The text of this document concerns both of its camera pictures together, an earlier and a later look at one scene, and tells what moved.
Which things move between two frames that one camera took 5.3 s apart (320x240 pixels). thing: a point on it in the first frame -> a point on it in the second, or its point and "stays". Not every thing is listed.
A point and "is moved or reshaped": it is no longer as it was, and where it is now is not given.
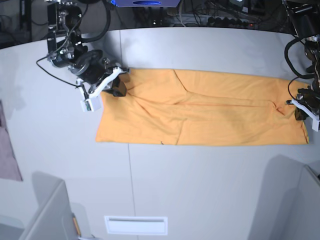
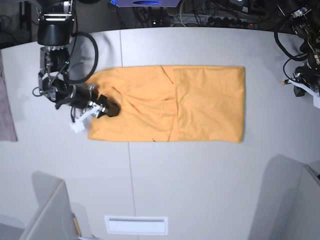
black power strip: [226, 21] stays
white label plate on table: [136, 225] stays
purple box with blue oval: [159, 3] stays
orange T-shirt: [175, 107] is moved or reshaped
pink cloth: [9, 169] -> [8, 132]
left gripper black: [92, 66] -> [81, 96]
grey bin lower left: [56, 218] stays
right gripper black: [310, 97] -> [309, 74]
